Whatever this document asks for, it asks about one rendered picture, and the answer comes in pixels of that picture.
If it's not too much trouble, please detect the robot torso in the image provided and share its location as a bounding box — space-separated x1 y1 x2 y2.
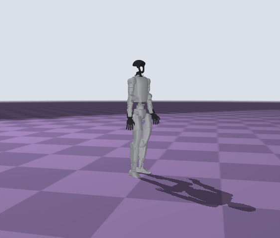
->
132 75 148 119

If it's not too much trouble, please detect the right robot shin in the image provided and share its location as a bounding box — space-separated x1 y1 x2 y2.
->
130 142 139 172

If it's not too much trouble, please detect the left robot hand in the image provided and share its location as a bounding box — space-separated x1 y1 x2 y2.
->
150 109 160 125

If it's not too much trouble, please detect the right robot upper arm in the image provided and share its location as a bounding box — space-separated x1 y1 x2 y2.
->
127 78 136 101

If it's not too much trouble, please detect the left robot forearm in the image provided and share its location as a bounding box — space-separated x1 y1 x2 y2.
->
146 99 153 114

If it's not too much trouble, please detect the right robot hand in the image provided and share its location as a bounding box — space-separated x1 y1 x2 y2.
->
126 113 135 130

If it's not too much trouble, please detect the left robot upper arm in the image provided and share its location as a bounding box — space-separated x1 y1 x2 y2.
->
147 78 152 100

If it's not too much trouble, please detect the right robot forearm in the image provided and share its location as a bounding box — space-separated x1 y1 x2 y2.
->
127 95 133 117

